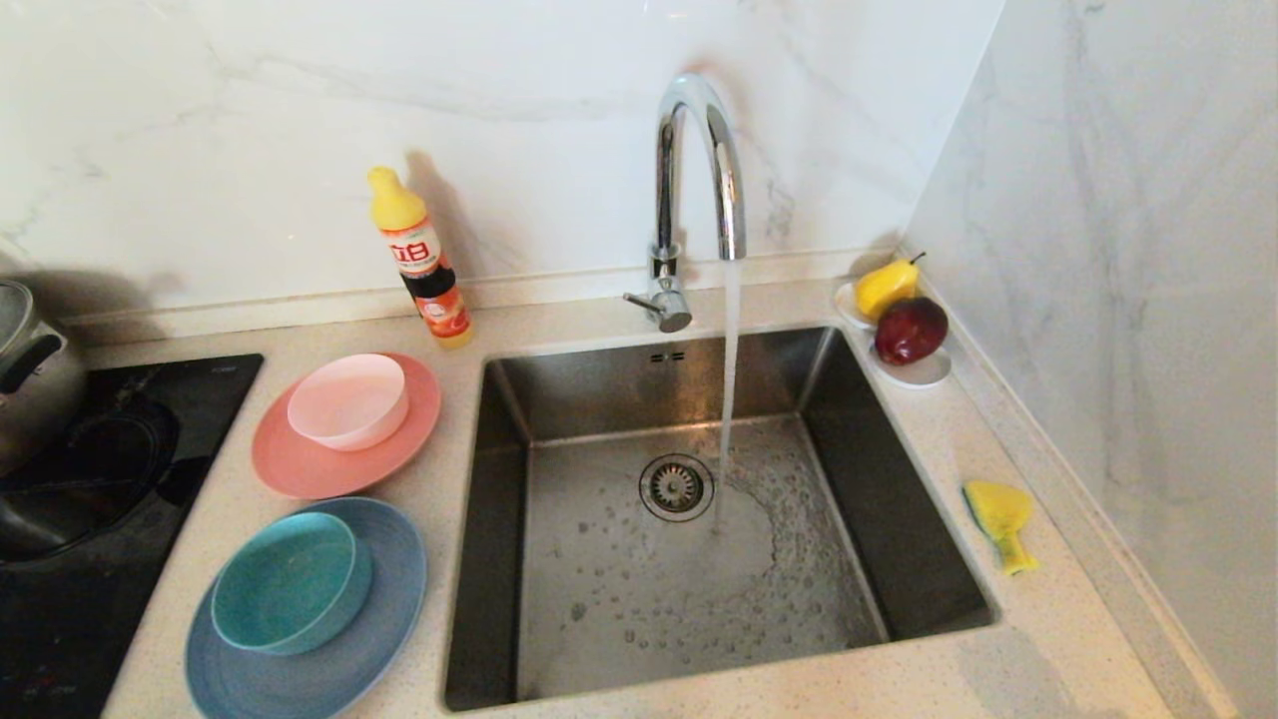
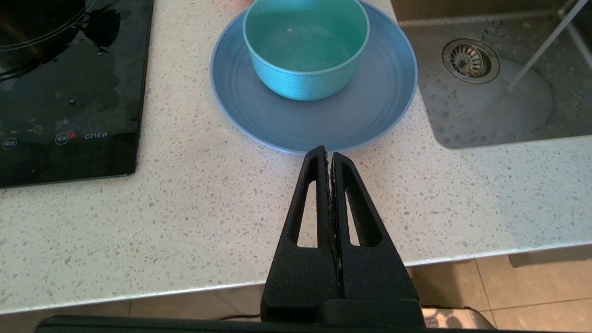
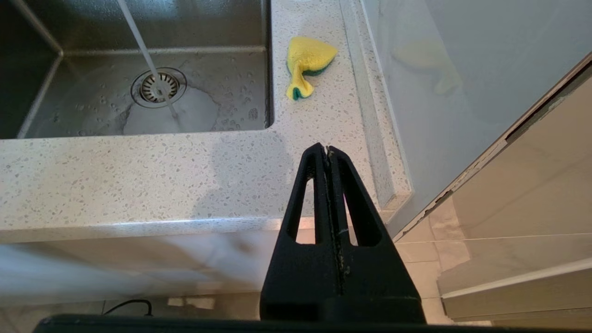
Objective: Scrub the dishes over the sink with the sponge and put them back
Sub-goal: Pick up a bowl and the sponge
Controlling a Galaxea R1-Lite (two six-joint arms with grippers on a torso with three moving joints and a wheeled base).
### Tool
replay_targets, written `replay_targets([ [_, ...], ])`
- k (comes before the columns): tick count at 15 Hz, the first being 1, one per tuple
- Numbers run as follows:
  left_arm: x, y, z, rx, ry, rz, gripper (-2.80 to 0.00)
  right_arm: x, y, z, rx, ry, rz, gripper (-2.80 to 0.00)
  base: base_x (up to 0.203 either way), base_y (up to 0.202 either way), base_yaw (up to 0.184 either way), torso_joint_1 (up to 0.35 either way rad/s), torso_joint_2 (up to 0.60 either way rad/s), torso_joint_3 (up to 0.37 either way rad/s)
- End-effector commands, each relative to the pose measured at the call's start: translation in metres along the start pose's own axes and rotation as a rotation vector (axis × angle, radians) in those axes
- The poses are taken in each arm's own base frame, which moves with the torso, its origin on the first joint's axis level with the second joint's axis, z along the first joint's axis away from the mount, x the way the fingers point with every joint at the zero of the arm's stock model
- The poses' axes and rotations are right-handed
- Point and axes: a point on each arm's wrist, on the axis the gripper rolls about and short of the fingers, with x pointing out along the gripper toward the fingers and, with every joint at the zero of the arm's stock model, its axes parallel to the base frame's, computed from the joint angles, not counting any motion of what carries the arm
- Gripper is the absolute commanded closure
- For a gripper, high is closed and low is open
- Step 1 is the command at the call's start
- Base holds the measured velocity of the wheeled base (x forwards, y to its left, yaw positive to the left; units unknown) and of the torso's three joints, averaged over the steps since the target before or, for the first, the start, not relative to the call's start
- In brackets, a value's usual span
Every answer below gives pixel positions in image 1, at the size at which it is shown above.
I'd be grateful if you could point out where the blue plate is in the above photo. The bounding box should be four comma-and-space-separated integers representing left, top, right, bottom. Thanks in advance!
185, 496, 429, 719

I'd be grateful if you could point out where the round metal drain strainer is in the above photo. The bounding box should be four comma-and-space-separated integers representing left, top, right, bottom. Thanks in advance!
639, 454, 715, 522

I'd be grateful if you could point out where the black frying pan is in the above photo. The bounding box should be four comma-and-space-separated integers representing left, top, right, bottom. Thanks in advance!
0, 399, 183, 565

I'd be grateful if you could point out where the steel cooking pot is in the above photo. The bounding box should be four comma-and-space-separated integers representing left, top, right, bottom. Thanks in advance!
0, 280, 86, 478

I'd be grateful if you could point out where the yellow sponge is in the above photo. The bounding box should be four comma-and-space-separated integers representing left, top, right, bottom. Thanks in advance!
961, 479, 1039, 576

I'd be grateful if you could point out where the teal bowl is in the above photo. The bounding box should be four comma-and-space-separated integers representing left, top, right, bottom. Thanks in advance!
211, 511, 373, 657

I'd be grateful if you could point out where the salmon pink plate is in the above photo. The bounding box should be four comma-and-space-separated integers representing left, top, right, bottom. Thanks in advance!
252, 352, 442, 499

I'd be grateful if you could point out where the black induction cooktop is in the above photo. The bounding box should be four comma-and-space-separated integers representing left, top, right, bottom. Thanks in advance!
0, 354, 266, 719

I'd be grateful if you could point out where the yellow pear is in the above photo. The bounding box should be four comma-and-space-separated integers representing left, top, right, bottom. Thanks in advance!
856, 252, 927, 322

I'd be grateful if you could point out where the stainless steel sink basin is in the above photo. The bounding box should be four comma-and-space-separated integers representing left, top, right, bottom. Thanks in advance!
442, 325, 999, 712

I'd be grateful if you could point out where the chrome gooseneck faucet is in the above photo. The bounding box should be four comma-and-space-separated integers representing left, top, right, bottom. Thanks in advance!
624, 73, 748, 334

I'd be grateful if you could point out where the small white dish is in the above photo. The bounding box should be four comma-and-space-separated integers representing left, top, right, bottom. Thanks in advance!
869, 340, 954, 389
834, 280, 880, 331

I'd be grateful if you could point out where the light pink bowl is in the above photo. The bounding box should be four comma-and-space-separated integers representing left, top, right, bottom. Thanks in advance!
288, 354, 410, 451

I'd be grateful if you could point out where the yellow-capped orange dish soap bottle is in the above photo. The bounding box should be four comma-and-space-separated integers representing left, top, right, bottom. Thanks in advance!
367, 166, 473, 350

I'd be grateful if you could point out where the dark red apple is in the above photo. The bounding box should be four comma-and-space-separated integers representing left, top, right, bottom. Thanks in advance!
875, 297, 950, 365

